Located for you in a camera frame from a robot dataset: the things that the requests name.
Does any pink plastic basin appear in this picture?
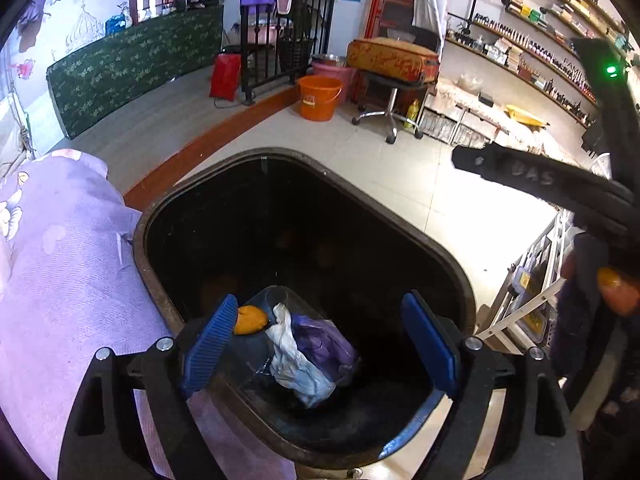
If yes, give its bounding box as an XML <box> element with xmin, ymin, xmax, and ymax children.
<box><xmin>311</xmin><ymin>54</ymin><xmax>357</xmax><ymax>105</ymax></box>

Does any black trash bin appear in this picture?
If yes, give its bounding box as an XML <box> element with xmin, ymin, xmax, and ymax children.
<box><xmin>134</xmin><ymin>148</ymin><xmax>475</xmax><ymax>469</ymax></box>

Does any purple floral bed sheet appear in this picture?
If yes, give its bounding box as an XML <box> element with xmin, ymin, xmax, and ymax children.
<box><xmin>0</xmin><ymin>148</ymin><xmax>296</xmax><ymax>480</ymax></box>

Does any black metal rack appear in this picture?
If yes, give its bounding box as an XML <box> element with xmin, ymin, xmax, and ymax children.
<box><xmin>240</xmin><ymin>0</ymin><xmax>335</xmax><ymax>105</ymax></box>

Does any orange cushioned stool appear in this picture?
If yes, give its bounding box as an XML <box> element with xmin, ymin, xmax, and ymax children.
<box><xmin>347</xmin><ymin>37</ymin><xmax>440</xmax><ymax>145</ymax></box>

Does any orange peel in bin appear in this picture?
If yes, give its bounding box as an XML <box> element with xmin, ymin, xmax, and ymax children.
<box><xmin>233</xmin><ymin>304</ymin><xmax>269</xmax><ymax>336</ymax></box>

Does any white purple trash in bin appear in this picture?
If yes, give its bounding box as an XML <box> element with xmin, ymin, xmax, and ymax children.
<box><xmin>266</xmin><ymin>302</ymin><xmax>359</xmax><ymax>408</ymax></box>

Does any green patterned mattress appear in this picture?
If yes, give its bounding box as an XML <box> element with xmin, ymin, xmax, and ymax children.
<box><xmin>46</xmin><ymin>6</ymin><xmax>224</xmax><ymax>140</ymax></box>

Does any orange plastic bucket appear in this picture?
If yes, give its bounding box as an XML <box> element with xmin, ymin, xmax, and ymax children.
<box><xmin>297</xmin><ymin>75</ymin><xmax>343</xmax><ymax>122</ymax></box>

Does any right gloved hand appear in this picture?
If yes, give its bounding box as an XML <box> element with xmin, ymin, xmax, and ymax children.
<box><xmin>550</xmin><ymin>233</ymin><xmax>639</xmax><ymax>418</ymax></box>

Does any red bag on floor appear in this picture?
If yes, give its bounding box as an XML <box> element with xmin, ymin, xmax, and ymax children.
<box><xmin>209</xmin><ymin>53</ymin><xmax>242</xmax><ymax>101</ymax></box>

